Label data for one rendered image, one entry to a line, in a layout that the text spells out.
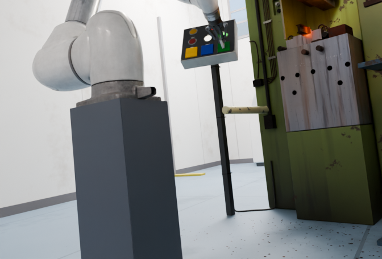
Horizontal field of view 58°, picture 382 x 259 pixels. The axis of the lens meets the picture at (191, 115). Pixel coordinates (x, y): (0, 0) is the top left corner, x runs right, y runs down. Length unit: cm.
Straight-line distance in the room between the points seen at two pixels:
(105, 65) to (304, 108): 121
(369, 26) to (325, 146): 66
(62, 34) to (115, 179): 50
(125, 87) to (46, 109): 272
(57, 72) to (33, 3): 279
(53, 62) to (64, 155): 264
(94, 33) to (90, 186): 42
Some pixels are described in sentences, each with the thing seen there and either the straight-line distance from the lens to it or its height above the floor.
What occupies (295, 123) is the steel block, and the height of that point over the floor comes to 51.
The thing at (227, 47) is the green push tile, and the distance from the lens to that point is 206.
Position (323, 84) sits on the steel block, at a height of 69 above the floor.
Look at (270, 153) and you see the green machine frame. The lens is 223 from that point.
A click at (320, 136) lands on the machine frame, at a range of 187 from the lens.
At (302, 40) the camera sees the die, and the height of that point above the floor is 96.
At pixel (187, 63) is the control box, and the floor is 95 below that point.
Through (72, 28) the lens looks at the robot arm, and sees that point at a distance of 117.
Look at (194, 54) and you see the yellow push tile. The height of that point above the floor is 99.
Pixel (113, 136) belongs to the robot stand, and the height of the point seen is 51.
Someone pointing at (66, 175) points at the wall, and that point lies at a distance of 372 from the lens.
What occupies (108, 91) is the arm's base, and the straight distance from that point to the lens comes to 96.
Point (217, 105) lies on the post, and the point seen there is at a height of 67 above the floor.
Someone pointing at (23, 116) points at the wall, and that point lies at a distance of 350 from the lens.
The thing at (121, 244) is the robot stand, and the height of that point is 23.
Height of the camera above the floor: 47
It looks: 4 degrees up
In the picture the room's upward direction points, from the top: 6 degrees counter-clockwise
